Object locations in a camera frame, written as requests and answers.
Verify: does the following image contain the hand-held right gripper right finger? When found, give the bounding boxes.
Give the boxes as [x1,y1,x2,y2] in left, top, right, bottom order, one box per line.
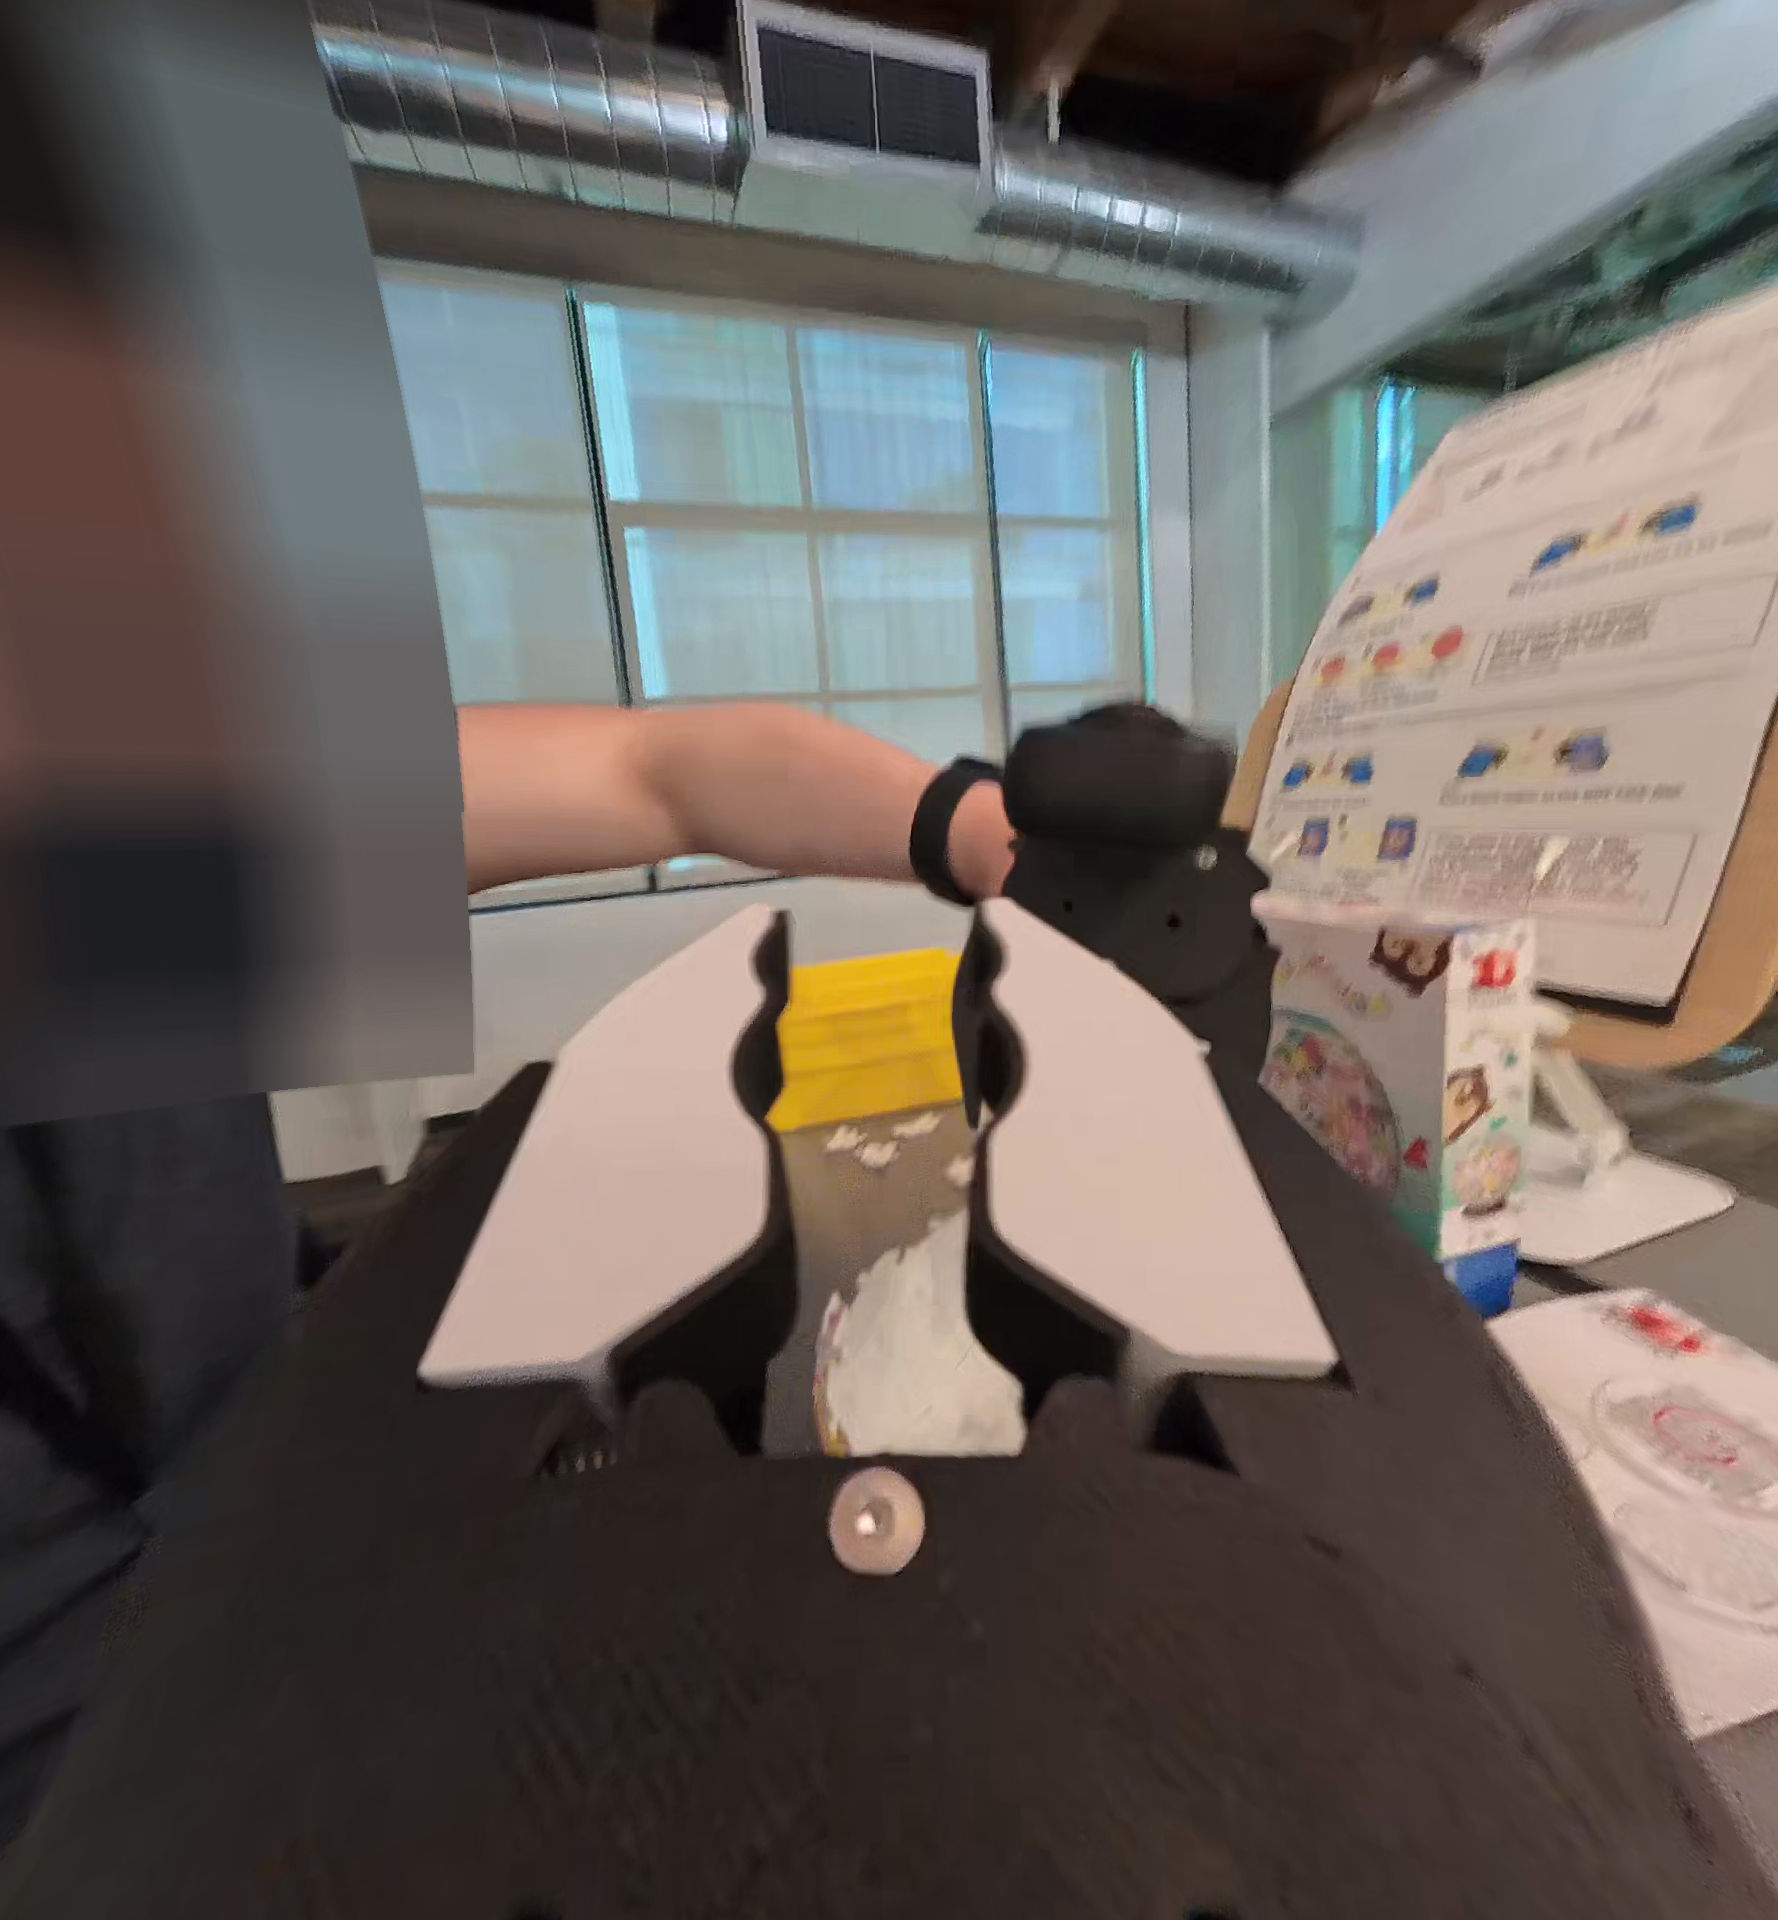
[951,897,1342,1420]

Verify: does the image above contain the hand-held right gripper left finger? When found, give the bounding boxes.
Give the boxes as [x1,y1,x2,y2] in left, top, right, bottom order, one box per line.
[415,907,801,1417]

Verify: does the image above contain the white puzzle pieces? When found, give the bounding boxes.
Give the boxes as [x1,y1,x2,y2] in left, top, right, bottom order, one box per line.
[822,1110,981,1190]

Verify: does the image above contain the half-built colourful puzzle ball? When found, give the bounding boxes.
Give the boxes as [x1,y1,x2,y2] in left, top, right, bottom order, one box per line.
[810,1208,1028,1458]

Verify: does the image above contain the person's left forearm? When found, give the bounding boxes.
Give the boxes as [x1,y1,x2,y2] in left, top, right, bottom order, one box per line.
[457,703,949,897]

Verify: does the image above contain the colourful puzzle box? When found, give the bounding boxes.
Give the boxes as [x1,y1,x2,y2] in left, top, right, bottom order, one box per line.
[1256,899,1538,1317]

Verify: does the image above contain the black wristband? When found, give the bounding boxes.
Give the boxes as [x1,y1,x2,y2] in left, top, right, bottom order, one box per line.
[907,757,1006,906]

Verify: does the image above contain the yellow plastic bin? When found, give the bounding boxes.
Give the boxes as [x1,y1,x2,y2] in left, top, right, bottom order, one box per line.
[764,948,967,1135]

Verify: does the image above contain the narrow window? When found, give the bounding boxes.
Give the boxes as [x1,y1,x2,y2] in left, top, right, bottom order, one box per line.
[1330,381,1478,602]

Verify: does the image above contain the wooden board with instruction sheet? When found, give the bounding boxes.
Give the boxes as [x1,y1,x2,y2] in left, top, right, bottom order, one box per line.
[1219,271,1778,1074]

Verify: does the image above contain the large grid window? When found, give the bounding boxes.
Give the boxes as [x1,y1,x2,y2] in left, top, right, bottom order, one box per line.
[377,276,1154,752]

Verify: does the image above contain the folded paper instruction leaflet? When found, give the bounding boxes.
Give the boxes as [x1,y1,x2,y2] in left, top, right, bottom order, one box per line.
[1489,1286,1778,1741]

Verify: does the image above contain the white vent grille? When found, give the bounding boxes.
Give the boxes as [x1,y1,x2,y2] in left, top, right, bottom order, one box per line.
[739,0,996,177]

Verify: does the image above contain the silver ventilation duct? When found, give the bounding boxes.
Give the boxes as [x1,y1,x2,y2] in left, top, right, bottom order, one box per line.
[310,22,1361,329]

